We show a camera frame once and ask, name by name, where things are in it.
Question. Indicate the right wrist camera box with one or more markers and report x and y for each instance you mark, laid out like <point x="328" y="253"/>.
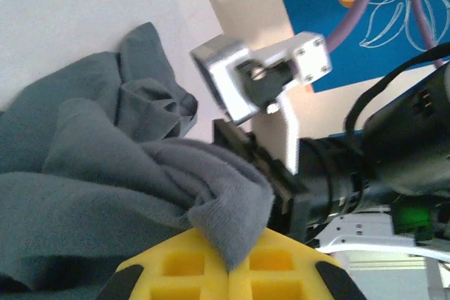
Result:
<point x="225" y="78"/>

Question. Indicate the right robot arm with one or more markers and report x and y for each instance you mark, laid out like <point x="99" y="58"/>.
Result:
<point x="362" y="226"/>

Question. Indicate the right aluminium table side rail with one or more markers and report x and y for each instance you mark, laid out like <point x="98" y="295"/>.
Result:
<point x="386" y="279"/>

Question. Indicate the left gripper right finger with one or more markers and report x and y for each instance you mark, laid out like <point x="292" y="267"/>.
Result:
<point x="299" y="279"/>

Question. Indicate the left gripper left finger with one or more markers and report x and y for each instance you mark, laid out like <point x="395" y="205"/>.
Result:
<point x="158" y="279"/>

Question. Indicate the grey t-shirt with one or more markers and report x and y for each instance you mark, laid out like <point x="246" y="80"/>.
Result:
<point x="105" y="173"/>

